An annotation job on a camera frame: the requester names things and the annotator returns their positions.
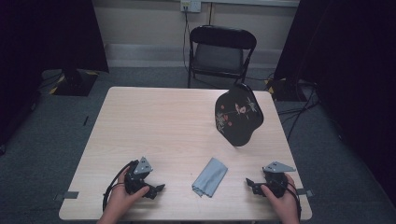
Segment grey cleaning cloth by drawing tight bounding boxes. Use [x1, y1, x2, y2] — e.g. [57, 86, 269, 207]
[191, 157, 229, 198]

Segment person's left hand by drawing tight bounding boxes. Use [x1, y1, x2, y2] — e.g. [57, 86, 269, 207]
[105, 166, 150, 218]

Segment person's right hand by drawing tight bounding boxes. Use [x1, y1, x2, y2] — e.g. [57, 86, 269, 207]
[261, 173, 301, 219]

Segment white wall socket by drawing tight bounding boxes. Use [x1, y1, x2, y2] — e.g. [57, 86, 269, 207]
[179, 0, 202, 14]

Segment black plugged wall cable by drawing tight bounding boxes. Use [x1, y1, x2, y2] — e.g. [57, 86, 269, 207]
[181, 5, 192, 73]

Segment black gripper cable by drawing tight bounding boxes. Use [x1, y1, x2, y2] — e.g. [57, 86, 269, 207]
[283, 181, 303, 222]
[102, 160, 140, 213]

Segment grey tape strip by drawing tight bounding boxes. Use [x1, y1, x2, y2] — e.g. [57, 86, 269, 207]
[295, 188, 315, 198]
[53, 190, 79, 202]

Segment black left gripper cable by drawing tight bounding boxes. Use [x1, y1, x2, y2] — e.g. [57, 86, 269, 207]
[102, 160, 140, 213]

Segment black folding chair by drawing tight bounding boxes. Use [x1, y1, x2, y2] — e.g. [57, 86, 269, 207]
[187, 24, 258, 91]

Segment black floor cables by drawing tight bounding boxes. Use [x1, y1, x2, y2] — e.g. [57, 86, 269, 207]
[276, 83, 321, 142]

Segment dark curtain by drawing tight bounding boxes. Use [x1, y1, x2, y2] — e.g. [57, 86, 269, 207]
[274, 0, 396, 206]
[0, 0, 110, 147]

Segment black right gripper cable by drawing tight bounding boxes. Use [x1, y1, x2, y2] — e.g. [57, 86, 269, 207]
[283, 181, 303, 222]

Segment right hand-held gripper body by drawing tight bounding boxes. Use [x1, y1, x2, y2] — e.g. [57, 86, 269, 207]
[262, 161, 297, 199]

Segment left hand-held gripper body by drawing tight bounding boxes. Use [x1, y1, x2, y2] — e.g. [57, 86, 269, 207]
[123, 156, 154, 196]

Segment black floral lacquer tray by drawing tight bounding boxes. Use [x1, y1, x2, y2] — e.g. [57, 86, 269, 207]
[214, 82, 264, 147]

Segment black stand base striped tape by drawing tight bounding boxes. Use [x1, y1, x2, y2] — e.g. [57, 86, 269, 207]
[48, 68, 100, 97]
[264, 77, 308, 103]

